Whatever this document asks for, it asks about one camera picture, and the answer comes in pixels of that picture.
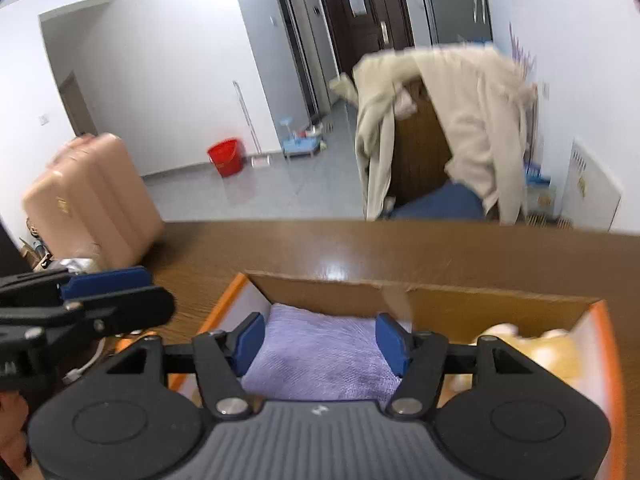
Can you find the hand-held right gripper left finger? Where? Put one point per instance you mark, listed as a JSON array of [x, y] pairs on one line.
[[248, 341]]

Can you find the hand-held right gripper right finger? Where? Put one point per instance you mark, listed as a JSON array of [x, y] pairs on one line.
[[392, 342]]

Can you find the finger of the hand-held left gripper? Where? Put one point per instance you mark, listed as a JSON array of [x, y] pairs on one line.
[[125, 307], [105, 282]]

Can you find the orange cardboard box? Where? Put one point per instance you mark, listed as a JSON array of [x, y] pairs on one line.
[[450, 305]]

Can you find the purple towel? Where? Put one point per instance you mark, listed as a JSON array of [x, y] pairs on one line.
[[320, 355]]

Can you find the yellow plush toy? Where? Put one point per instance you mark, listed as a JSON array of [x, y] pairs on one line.
[[540, 355]]

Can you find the person's left forearm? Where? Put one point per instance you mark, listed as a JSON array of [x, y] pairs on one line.
[[12, 455]]

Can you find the pink suitcase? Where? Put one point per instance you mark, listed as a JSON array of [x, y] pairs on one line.
[[100, 200]]

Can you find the blue cloth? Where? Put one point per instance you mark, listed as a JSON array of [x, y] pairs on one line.
[[440, 205]]

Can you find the red bucket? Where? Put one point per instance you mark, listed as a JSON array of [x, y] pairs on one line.
[[226, 160]]

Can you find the wooden chair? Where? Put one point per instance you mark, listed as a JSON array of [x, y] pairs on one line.
[[417, 150]]

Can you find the small blue stool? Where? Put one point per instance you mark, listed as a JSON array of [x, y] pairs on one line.
[[300, 147]]

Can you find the white mop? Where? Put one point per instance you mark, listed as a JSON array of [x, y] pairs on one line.
[[247, 120]]

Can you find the blue plastic package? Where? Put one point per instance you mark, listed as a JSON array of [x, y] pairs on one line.
[[537, 180]]

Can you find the beige jacket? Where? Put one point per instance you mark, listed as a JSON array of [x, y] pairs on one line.
[[480, 120]]

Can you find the dark brown door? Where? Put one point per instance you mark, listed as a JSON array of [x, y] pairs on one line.
[[360, 40]]

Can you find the white paper door notice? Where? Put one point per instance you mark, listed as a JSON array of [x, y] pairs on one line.
[[358, 4]]

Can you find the grey refrigerator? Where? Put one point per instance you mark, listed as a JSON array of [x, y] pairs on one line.
[[450, 5]]

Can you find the white wall socket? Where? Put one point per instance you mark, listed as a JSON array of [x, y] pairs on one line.
[[546, 90]]

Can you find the grey door frame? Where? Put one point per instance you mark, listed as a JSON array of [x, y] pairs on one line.
[[300, 50]]

